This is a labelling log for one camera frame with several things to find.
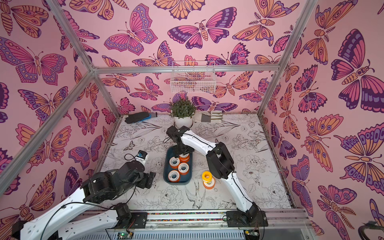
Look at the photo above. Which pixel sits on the teal storage box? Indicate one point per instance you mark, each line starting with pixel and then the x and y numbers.
pixel 184 179

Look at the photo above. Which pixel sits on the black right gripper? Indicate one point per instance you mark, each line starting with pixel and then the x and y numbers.
pixel 184 149

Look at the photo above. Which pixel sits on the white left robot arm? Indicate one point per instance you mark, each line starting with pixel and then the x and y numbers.
pixel 102 186

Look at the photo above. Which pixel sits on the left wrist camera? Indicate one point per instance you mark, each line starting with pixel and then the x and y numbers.
pixel 141 156

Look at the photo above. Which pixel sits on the white plant pot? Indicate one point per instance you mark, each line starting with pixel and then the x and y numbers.
pixel 183 122

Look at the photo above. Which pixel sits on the green potted plant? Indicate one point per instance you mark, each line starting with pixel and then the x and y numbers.
pixel 182 108

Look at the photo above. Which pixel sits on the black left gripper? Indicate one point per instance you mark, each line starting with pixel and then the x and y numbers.
pixel 145 183

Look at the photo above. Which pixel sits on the white wire basket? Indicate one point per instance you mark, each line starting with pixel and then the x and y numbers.
pixel 193 77

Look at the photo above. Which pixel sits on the orange tape roll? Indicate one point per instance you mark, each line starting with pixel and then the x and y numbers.
pixel 184 158
pixel 174 162
pixel 174 176
pixel 209 185
pixel 183 168

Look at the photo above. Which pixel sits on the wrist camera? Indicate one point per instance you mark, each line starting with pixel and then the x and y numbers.
pixel 141 156
pixel 172 133

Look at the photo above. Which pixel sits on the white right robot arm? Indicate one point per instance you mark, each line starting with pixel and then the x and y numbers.
pixel 221 165

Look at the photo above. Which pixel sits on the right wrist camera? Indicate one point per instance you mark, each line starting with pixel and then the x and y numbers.
pixel 172 133

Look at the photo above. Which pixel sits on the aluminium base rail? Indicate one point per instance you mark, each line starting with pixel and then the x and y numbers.
pixel 284 224

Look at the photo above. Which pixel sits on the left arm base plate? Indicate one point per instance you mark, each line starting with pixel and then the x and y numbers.
pixel 135 220

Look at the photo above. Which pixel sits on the yellow tape roll front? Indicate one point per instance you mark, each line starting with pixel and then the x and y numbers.
pixel 207 177

